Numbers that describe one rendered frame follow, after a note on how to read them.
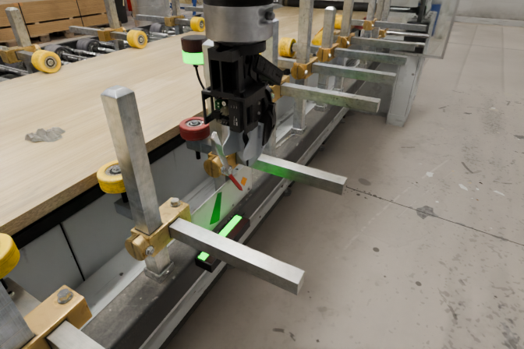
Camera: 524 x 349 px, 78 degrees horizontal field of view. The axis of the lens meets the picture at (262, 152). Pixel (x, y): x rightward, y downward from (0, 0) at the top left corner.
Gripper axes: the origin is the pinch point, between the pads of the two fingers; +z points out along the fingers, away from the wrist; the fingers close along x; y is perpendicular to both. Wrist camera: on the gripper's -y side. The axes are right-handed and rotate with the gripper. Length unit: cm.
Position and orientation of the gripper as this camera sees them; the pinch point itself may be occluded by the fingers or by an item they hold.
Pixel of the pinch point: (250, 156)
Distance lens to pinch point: 56.3
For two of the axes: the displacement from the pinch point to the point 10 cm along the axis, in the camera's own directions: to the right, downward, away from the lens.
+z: 0.0, 8.6, 5.2
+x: 8.9, 2.4, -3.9
